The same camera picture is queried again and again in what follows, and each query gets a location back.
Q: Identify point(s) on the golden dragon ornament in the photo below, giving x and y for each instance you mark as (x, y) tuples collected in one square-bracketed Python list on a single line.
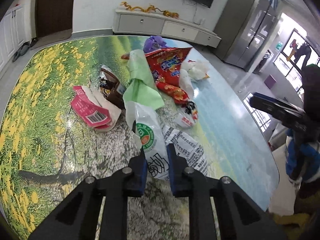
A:
[(149, 9)]

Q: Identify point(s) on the grey double door refrigerator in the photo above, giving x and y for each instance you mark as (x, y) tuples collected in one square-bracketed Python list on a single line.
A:
[(243, 27)]

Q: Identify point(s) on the brown door mat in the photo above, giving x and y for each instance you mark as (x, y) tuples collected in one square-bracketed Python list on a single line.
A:
[(50, 39)]

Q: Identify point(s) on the white printed plastic bag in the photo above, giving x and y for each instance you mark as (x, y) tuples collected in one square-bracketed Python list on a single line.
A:
[(153, 138)]

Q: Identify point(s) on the white tissue plastic bag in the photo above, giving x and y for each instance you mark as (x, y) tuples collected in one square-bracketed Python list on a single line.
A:
[(185, 83)]

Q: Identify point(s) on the grey slippers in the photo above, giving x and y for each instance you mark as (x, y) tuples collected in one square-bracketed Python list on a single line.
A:
[(24, 48)]

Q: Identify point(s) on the pink paper carton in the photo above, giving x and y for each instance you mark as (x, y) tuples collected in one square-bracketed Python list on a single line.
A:
[(97, 112)]

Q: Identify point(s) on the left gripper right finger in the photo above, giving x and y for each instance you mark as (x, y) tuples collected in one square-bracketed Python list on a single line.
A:
[(218, 208)]

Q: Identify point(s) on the brown snack wrapper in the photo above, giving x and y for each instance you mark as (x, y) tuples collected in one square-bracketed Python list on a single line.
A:
[(111, 87)]

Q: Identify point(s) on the red snack bag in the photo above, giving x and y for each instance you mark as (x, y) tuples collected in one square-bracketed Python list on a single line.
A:
[(165, 64)]

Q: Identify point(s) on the right gloved hand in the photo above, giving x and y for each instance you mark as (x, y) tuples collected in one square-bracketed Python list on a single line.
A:
[(302, 160)]

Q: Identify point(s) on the dark brown entrance door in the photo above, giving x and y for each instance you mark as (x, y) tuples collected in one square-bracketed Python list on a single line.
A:
[(53, 16)]

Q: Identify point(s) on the purple stool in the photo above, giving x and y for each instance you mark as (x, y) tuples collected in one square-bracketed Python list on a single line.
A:
[(270, 81)]

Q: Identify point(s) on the white TV cabinet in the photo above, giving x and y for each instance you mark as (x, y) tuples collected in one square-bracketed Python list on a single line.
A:
[(143, 23)]

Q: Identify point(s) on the purple plastic bag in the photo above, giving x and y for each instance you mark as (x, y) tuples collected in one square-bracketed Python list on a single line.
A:
[(154, 43)]

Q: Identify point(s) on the golden tiger ornament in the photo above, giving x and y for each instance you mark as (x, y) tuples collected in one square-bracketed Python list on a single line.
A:
[(170, 14)]

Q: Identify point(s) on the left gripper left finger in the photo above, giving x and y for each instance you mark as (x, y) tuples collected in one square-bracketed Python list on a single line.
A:
[(96, 202)]

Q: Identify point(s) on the yellow jacket sleeve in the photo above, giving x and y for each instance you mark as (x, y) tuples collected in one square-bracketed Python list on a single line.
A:
[(303, 224)]

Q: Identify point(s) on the white shoe cabinet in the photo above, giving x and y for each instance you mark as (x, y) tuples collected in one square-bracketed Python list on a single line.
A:
[(12, 33)]

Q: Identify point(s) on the pink white wrapper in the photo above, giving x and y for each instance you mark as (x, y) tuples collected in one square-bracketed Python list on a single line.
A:
[(197, 70)]

